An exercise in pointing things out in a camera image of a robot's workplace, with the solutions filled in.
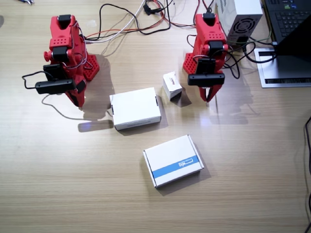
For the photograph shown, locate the small white carton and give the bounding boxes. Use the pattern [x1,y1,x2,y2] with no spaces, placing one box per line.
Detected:
[162,71,183,102]

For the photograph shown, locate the plain white box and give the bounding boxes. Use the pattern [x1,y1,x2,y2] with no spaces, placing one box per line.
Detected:
[109,86,162,131]

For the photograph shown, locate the white box with blue stripe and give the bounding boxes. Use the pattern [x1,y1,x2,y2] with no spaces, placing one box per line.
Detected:
[142,134,205,189]

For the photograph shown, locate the silver stand base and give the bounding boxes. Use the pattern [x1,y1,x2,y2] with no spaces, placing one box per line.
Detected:
[253,47,311,88]

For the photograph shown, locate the white power supply with fan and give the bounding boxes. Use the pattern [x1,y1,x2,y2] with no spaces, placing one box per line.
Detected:
[215,0,264,46]

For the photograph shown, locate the black tilted screen panel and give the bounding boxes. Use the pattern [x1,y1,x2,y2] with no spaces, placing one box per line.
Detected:
[274,14,311,81]

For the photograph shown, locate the black laptop keyboard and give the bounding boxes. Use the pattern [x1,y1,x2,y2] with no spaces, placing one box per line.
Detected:
[264,0,311,44]

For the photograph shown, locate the black webcam with looped cable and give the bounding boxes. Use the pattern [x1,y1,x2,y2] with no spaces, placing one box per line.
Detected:
[35,63,77,95]

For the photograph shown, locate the long black webcam cable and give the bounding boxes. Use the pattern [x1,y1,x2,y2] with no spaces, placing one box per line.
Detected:
[222,40,277,80]

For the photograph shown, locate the looped black webcam cable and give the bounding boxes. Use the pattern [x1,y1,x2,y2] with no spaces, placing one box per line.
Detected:
[21,71,54,90]

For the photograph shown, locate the bundle of cables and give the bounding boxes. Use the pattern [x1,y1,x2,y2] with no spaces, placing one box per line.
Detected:
[85,0,216,41]

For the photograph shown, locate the black power cable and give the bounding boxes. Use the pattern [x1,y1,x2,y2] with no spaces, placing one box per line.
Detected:
[98,0,171,41]

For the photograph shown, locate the white cable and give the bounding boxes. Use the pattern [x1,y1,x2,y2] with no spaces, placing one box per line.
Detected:
[85,0,146,44]

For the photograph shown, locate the black cable connector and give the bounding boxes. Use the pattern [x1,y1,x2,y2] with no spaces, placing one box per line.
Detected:
[142,2,161,16]

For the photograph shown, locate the thin black cable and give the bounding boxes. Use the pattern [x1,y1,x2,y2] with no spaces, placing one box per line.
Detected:
[302,116,311,233]

